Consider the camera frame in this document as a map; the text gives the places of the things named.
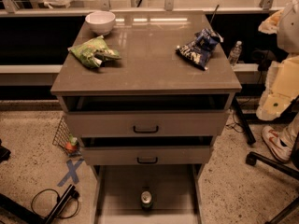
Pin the green soda can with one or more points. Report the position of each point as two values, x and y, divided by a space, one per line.
146 199

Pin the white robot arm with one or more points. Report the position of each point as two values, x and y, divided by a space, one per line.
282 80

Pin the grey drawer cabinet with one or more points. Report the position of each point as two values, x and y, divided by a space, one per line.
147 43

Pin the grey top drawer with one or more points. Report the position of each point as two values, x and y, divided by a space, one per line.
146 115

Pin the grey middle drawer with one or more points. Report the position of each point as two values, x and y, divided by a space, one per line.
147 150

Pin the grey open bottom drawer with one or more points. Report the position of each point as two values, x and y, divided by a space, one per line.
176 198

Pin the blue chip bag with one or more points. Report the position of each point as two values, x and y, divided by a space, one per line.
199 51

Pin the green chip bag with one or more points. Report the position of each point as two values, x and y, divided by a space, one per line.
94 52

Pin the white ceramic bowl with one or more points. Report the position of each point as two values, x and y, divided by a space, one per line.
101 22

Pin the clear plastic water bottle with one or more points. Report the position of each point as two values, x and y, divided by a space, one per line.
235 53

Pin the black table leg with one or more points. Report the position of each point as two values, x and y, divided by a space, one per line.
248 133

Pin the black office chair base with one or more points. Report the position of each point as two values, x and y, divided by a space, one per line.
251 159

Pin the white red sneaker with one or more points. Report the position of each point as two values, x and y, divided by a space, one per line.
278 149

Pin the black stand leg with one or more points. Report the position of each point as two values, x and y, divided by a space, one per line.
29 216

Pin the wire mesh basket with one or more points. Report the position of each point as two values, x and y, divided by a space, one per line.
65 140

